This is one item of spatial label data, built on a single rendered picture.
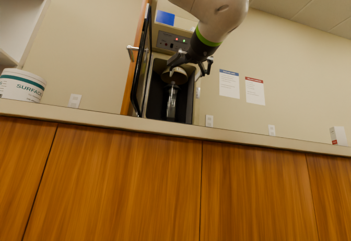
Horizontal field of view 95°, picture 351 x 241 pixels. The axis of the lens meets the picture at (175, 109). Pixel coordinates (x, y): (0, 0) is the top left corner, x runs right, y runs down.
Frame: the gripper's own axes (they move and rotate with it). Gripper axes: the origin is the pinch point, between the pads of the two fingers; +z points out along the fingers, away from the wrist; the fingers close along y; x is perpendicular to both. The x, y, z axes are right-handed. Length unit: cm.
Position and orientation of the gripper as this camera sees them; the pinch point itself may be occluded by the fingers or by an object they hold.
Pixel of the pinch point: (184, 74)
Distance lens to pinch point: 74.5
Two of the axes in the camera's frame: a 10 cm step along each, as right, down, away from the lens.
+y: -9.7, -1.5, -2.1
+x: -0.8, 9.5, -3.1
